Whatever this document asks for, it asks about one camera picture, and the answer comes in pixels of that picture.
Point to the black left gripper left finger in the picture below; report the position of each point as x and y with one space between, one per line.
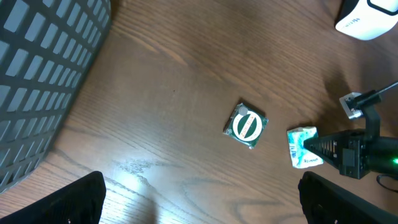
79 202

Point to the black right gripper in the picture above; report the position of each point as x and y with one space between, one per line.
345 151

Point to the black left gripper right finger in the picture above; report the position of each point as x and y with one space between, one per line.
325 202

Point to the teal gum box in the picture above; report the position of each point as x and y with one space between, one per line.
302 158

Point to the dark green soap packet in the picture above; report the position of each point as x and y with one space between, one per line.
245 125

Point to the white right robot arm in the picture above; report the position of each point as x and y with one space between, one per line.
381 152

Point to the grey plastic mesh basket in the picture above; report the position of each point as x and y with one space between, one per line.
47 49

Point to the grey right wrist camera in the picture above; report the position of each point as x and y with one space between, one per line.
347 103

